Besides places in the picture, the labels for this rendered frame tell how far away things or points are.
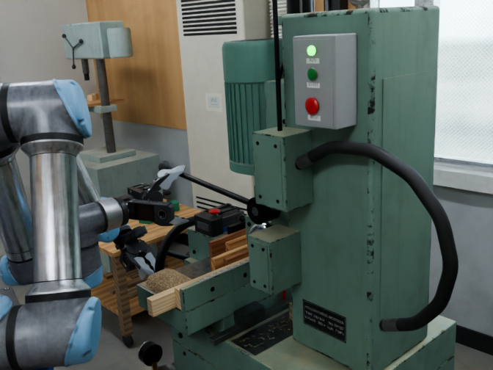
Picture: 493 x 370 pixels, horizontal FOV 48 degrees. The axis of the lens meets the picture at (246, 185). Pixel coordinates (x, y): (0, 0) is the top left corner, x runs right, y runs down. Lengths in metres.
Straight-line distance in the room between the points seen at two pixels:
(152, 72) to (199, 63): 0.89
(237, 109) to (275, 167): 0.27
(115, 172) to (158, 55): 0.85
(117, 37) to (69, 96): 2.38
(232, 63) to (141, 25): 2.73
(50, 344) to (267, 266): 0.44
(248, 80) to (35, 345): 0.69
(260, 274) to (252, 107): 0.38
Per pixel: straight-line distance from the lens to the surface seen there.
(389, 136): 1.05
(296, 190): 1.09
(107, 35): 3.53
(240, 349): 1.31
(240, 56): 1.27
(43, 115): 1.10
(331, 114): 0.98
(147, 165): 3.75
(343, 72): 0.98
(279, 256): 1.16
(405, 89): 1.08
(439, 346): 1.41
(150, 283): 1.39
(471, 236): 2.68
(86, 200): 1.68
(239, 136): 1.30
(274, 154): 1.06
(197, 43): 3.10
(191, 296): 1.26
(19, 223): 1.28
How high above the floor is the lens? 1.50
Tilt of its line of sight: 16 degrees down
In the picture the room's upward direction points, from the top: 3 degrees counter-clockwise
